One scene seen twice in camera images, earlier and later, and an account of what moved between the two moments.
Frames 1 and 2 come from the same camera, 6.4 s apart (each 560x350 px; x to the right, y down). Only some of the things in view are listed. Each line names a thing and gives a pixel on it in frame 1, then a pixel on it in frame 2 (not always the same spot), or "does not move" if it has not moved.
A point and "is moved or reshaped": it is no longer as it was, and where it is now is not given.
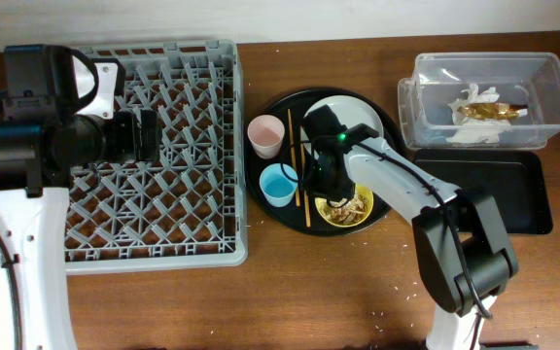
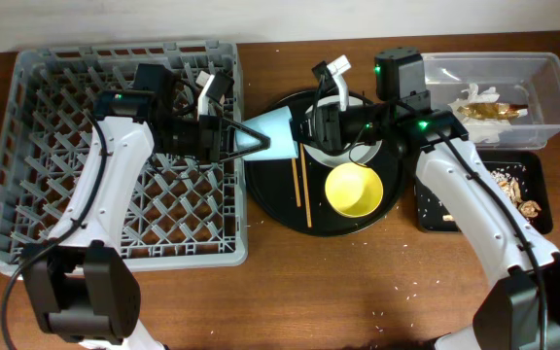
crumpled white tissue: (471, 129) does not move
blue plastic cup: (278, 190) -> (276, 125)
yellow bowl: (352, 213) is moved or reshaped
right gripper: (346, 190) -> (332, 136)
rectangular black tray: (517, 181) does not move
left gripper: (127, 127) -> (211, 138)
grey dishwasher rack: (190, 210) does not move
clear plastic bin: (468, 101) does not move
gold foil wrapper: (490, 110) does not move
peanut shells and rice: (354, 210) -> (507, 179)
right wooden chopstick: (304, 185) does not move
